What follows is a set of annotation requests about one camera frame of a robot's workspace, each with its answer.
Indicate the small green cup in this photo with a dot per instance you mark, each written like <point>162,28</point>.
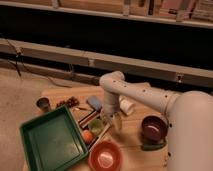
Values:
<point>96,126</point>

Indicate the dark purple bowl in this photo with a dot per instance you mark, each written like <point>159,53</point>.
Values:
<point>154,128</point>

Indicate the green plastic tray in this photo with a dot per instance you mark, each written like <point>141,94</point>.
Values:
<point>52,142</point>

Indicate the green cucumber toy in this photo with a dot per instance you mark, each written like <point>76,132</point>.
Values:
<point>153,146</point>

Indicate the blue sponge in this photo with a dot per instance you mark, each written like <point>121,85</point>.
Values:
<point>94,103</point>

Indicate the dark metal cup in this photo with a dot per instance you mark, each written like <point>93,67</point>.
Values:
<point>43,104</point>

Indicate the small metal spoon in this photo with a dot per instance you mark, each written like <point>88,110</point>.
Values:
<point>81,109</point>

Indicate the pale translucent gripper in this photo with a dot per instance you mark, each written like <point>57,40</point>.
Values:
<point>117,122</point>

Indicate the white cylindrical container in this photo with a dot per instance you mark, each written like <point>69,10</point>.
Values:
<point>126,106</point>

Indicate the orange plastic bowl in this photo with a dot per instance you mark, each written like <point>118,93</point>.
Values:
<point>105,156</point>

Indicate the orange ball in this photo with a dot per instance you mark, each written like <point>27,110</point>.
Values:
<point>87,136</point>

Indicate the red grapes toy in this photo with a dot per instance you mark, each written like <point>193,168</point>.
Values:
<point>71,102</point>

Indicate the wooden cutting board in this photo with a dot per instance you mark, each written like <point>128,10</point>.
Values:
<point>133,157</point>

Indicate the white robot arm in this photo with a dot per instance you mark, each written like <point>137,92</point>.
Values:
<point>190,115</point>

